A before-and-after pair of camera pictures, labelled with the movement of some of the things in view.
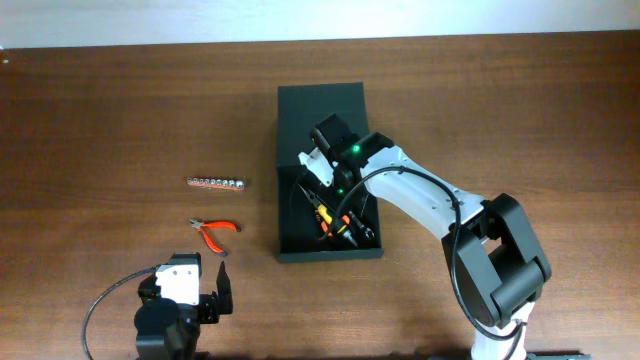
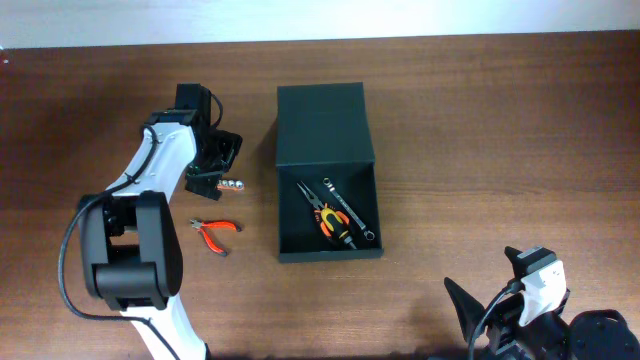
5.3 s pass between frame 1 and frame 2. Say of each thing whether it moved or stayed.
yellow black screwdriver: stayed
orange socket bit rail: stayed
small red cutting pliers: stayed
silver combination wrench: stayed
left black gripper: moved
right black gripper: moved
